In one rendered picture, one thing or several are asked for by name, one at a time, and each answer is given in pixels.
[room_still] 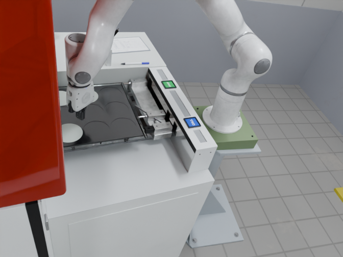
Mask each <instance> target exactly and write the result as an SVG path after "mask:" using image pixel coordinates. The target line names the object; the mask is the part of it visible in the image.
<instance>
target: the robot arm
mask: <svg viewBox="0 0 343 257"><path fill-rule="evenodd" d="M133 1H134V0H96V1H95V3H94V5H93V7H92V9H91V11H90V13H89V17H88V26H87V32H86V34H82V33H71V34H68V35H67V36H66V37H65V39H64V42H65V59H66V76H67V81H68V84H67V91H66V103H67V106H68V107H69V110H68V111H69V112H70V113H73V112H76V117H77V118H78V119H80V120H83V119H85V110H86V108H87V105H89V104H90V103H92V102H93V101H94V86H93V81H92V80H93V79H94V78H95V76H96V75H97V74H98V72H99V71H100V69H101V68H102V66H103V65H104V63H105V62H106V60H107V58H108V56H109V53H110V50H111V47H112V43H113V39H114V33H115V30H116V27H117V26H118V24H119V22H120V21H121V19H122V18H123V16H124V15H125V14H126V12H127V11H128V9H129V8H130V6H131V5H132V3H133ZM195 1H196V3H197V4H198V5H199V7H200V8H201V9H202V11H203V12H204V13H205V15H206V16H207V17H208V19H209V20H210V22H211V23H212V25H213V26H214V27H215V29H216V30H217V32H218V34H219V36H220V38H221V40H222V42H223V44H224V46H225V48H226V50H227V51H228V53H229V54H230V55H231V57H232V58H233V59H234V60H235V62H236V63H237V68H231V69H228V70H227V71H226V72H225V73H224V74H223V77H222V79H221V82H220V85H219V88H218V91H217V94H216V98H215V101H214V104H213V105H212V106H209V107H207V108H206V109H205V110H204V111H203V114H202V118H203V121H204V123H205V124H206V125H207V126H208V127H209V128H211V129H212V130H214V131H216V132H219V133H223V134H232V133H235V132H237V131H239V130H240V129H241V126H242V119H241V117H240V108H241V106H242V103H243V101H244V98H245V96H246V94H247V91H248V89H249V86H250V84H251V82H252V81H253V80H255V79H256V78H258V77H260V76H263V75H264V74H266V73H267V72H268V71H269V69H270V67H271V64H272V53H271V51H270V50H269V48H268V47H267V46H266V45H265V44H264V43H263V42H262V41H261V40H260V39H259V38H258V37H257V36H256V35H255V34H254V33H253V32H252V30H251V29H250V28H249V27H248V26H247V25H246V23H245V21H244V19H243V17H242V14H241V12H240V10H239V8H238V6H237V4H236V3H235V1H234V0H195Z"/></svg>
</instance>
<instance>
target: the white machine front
mask: <svg viewBox="0 0 343 257"><path fill-rule="evenodd" d="M25 204H26V209H27V214H28V218H29V222H30V225H31V229H32V233H33V237H34V241H35V245H36V249H37V253H38V257H52V249H51V241H50V232H49V225H48V219H47V211H46V203H45V199H42V200H37V201H31V202H26V203H25Z"/></svg>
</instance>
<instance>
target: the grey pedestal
mask: <svg viewBox="0 0 343 257"><path fill-rule="evenodd" d="M260 153H261V150H260V148H259V146H258V145H257V144H256V145H255V147H254V148H248V149H227V150H216V151H215V154H214V156H213V158H212V161H211V163H210V165H209V168H208V170H209V171H210V173H211V175H212V177H213V178H214V177H215V175H216V173H217V170H218V168H219V166H220V164H221V162H222V160H223V158H224V156H234V155H253V154H260ZM243 240H244V239H243V236H242V234H241V232H240V229H239V227H238V224H237V222H236V219H235V217H234V214H233V212H232V210H231V207H230V205H229V202H228V200H227V197H226V195H225V193H224V190H223V188H222V185H221V184H219V185H212V187H211V189H210V191H209V194H208V196H207V198H206V200H205V202H204V204H203V206H202V208H201V211H200V213H199V215H198V217H197V219H196V221H195V223H194V225H193V227H192V230H191V232H190V234H189V236H188V238H187V240H186V243H187V244H188V245H189V246H190V248H198V247H205V246H212V245H219V244H226V243H232V242H239V241H243Z"/></svg>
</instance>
